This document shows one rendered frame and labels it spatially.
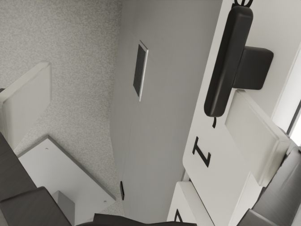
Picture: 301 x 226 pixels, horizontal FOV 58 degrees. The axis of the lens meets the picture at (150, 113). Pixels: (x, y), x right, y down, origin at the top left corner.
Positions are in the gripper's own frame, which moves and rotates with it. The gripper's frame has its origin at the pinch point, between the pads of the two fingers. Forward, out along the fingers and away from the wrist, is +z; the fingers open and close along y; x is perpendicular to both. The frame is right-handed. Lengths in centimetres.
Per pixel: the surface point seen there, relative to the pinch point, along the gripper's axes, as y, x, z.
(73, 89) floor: -24, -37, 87
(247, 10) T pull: 5.2, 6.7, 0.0
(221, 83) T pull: 4.9, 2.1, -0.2
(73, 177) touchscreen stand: -21, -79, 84
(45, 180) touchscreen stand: -33, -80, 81
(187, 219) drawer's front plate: 7.2, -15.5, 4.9
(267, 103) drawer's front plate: 8.3, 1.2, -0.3
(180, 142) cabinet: 6.9, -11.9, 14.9
